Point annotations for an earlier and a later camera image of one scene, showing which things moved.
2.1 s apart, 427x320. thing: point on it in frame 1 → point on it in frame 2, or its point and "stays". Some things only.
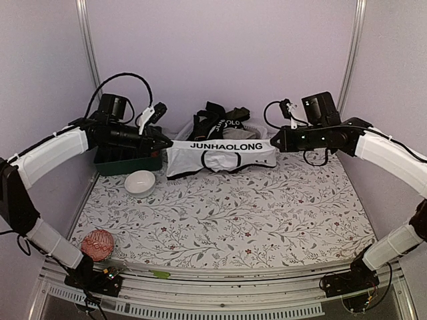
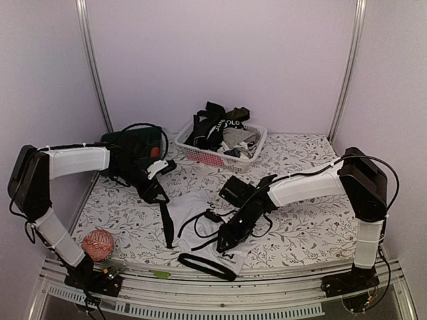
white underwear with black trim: (187, 157) → (196, 223)
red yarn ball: (99, 244) stays
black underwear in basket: (209, 124) stays
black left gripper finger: (160, 139) → (161, 191)
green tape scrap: (160, 275) stays
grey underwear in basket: (245, 133) stays
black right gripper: (287, 145) → (231, 234)
